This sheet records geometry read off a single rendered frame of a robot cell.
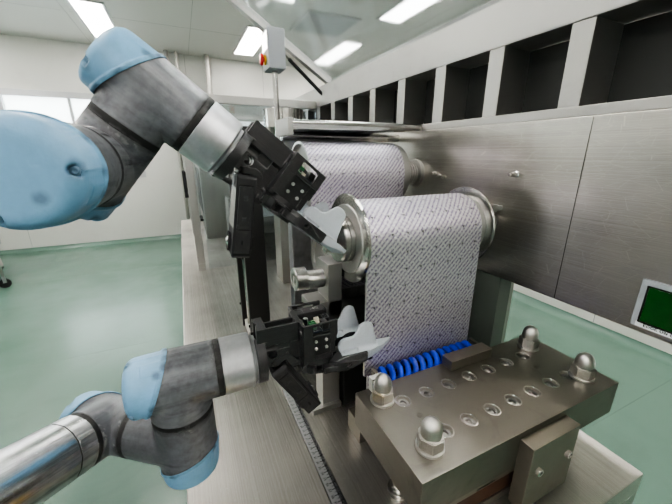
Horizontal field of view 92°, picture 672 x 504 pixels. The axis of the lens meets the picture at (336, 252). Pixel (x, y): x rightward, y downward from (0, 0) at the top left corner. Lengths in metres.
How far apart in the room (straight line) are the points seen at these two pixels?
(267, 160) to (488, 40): 0.53
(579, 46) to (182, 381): 0.73
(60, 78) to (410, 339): 5.95
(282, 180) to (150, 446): 0.38
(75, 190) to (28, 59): 6.02
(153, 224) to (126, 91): 5.70
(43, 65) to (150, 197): 2.03
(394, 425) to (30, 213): 0.45
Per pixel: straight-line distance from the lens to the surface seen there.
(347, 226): 0.50
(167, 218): 6.06
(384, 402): 0.52
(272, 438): 0.67
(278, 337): 0.46
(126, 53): 0.42
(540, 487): 0.63
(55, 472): 0.54
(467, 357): 0.63
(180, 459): 0.52
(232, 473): 0.64
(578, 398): 0.65
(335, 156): 0.72
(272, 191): 0.42
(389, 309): 0.55
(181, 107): 0.41
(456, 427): 0.52
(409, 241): 0.53
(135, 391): 0.46
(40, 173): 0.28
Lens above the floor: 1.39
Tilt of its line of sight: 17 degrees down
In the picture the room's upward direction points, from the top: straight up
